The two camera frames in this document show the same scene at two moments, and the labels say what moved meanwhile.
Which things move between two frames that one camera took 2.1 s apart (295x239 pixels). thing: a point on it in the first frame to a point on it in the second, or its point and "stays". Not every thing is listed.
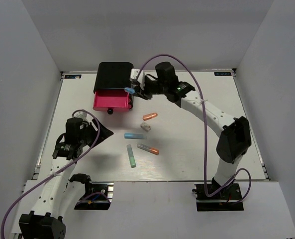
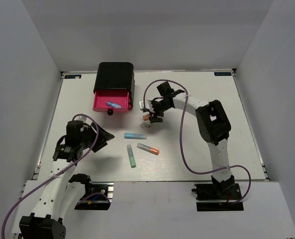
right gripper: [142, 90] to [154, 113]
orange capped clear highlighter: [148, 149] stays
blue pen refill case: [130, 90] to [113, 104]
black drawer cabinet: [114, 75] stays
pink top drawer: [111, 100] stays
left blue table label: [72, 76] stays
